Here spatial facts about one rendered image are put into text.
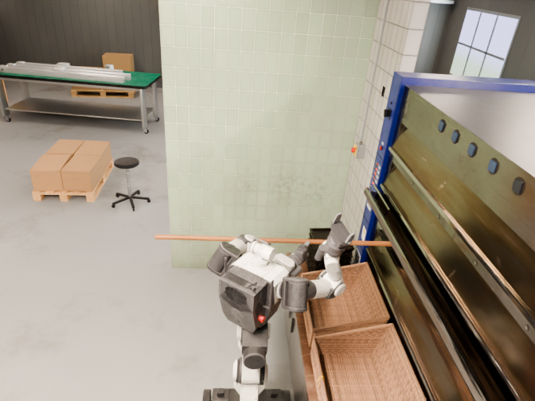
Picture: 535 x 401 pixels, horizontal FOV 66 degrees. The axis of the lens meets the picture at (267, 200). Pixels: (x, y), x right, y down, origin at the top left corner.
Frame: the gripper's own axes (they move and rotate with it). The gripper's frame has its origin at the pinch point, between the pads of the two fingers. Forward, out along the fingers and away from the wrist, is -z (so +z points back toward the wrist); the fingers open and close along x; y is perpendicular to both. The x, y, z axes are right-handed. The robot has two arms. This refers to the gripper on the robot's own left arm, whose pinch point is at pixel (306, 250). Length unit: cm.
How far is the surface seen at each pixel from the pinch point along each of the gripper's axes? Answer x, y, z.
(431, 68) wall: 23, -122, -867
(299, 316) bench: 61, -1, -7
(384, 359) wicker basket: 51, 61, 3
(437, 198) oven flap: -55, 63, -6
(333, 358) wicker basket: 60, 33, 12
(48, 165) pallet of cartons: 75, -376, -60
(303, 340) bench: 61, 12, 10
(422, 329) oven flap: 15, 75, 7
